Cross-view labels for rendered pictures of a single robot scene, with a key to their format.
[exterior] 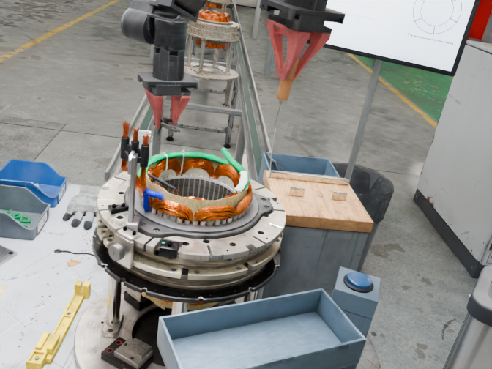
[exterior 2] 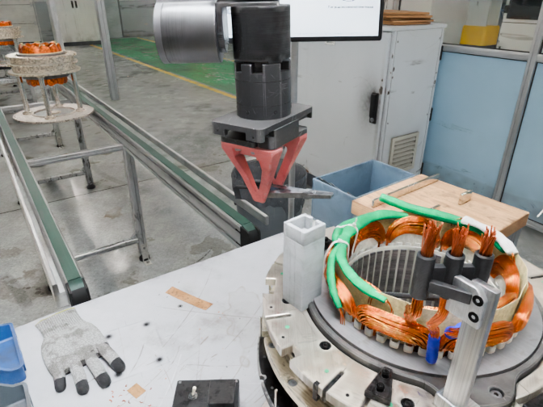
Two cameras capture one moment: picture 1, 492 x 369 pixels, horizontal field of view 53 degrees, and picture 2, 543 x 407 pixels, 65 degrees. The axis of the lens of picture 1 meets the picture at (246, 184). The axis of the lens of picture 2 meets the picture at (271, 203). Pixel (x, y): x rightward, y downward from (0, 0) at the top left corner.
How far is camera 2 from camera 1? 0.64 m
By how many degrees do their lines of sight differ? 25
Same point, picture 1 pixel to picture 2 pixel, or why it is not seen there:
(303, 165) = (352, 176)
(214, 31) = (52, 65)
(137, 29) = (200, 39)
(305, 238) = not seen: hidden behind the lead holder
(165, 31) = (271, 27)
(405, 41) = (327, 14)
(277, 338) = not seen: outside the picture
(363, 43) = not seen: hidden behind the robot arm
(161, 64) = (268, 90)
